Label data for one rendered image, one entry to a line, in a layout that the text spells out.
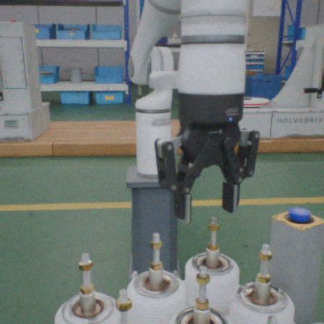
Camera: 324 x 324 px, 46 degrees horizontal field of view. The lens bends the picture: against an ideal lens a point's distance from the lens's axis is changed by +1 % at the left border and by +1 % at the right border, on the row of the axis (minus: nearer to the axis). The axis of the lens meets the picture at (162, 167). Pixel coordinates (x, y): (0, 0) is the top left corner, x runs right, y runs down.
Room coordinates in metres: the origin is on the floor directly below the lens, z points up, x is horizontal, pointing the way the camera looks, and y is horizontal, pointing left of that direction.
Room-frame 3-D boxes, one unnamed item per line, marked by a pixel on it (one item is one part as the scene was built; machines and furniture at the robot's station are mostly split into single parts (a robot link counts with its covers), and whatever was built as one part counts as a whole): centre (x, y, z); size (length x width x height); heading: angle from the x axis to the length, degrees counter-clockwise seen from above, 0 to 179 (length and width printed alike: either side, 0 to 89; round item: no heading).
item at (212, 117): (0.45, -0.06, 0.53); 0.08 x 0.08 x 0.09
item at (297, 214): (0.67, -0.26, 0.32); 0.04 x 0.04 x 0.02
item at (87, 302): (0.49, 0.11, 0.26); 0.02 x 0.02 x 0.03
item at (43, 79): (5.24, 1.58, 0.36); 0.50 x 0.38 x 0.21; 5
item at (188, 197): (0.43, -0.03, 0.44); 0.02 x 0.01 x 0.04; 29
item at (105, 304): (0.49, 0.11, 0.25); 0.08 x 0.08 x 0.01
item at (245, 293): (0.51, -0.15, 0.25); 0.08 x 0.08 x 0.01
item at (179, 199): (0.42, -0.01, 0.45); 0.03 x 0.01 x 0.05; 119
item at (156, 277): (0.55, 0.01, 0.26); 0.02 x 0.02 x 0.03
